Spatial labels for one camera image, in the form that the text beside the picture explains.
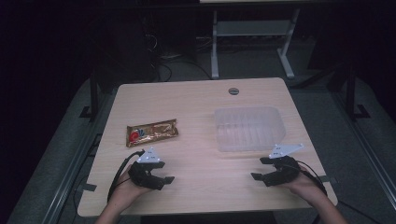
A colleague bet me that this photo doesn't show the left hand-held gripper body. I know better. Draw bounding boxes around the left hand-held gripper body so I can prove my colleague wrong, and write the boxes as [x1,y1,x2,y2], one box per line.
[128,147,166,191]

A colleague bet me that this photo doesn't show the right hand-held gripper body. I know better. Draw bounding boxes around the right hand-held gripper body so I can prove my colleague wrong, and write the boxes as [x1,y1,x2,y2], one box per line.
[262,143,305,188]

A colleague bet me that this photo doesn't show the golden brown snack packet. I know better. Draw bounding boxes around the golden brown snack packet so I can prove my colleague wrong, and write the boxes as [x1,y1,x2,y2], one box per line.
[125,118,179,148]

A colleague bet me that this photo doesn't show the clear plastic container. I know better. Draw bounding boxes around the clear plastic container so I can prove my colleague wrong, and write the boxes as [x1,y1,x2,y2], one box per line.
[213,105,287,153]

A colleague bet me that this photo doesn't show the person's left hand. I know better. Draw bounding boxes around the person's left hand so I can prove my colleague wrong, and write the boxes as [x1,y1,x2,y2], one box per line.
[108,165,154,207]

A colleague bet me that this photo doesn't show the person's right hand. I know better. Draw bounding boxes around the person's right hand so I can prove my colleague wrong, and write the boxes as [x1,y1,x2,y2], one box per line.
[279,165,329,207]

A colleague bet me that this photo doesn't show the grey tape strip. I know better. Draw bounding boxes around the grey tape strip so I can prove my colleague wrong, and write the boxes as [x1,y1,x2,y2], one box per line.
[317,175,338,185]
[77,182,98,193]

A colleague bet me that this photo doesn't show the black metal stand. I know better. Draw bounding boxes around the black metal stand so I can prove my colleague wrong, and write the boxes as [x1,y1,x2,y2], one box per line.
[343,63,372,121]

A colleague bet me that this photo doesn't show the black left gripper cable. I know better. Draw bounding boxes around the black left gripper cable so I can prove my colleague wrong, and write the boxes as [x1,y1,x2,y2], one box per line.
[106,149,147,203]

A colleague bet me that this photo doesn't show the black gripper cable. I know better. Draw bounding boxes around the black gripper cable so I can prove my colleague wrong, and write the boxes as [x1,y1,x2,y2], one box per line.
[295,160,329,197]
[106,149,147,203]

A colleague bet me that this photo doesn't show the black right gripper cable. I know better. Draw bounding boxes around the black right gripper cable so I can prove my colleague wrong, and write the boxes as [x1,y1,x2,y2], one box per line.
[295,160,329,197]

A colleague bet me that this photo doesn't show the aluminium floor rail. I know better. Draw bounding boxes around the aluminium floor rail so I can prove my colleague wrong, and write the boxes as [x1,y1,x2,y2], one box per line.
[328,90,396,202]
[41,90,118,224]

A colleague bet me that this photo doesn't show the black floor cables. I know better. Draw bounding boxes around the black floor cables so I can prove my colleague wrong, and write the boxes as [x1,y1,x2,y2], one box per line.
[145,32,216,82]

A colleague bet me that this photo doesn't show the white metal desk frame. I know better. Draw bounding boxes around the white metal desk frame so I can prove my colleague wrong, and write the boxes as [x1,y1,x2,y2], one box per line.
[210,8,302,79]

